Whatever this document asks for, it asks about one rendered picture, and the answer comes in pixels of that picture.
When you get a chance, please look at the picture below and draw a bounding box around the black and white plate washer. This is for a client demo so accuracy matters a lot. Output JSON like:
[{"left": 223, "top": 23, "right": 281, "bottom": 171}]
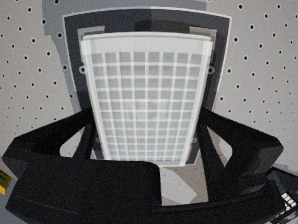
[{"left": 265, "top": 166, "right": 298, "bottom": 224}]

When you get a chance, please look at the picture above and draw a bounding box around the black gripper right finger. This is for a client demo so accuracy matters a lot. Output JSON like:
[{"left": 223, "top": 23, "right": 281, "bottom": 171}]
[{"left": 196, "top": 107, "right": 284, "bottom": 201}]

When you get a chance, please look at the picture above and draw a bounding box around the white multiwell plate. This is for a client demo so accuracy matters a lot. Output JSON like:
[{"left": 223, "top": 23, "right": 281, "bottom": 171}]
[{"left": 80, "top": 32, "right": 213, "bottom": 167}]

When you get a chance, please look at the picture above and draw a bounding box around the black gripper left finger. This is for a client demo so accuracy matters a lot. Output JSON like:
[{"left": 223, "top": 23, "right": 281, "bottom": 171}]
[{"left": 9, "top": 106, "right": 96, "bottom": 159}]

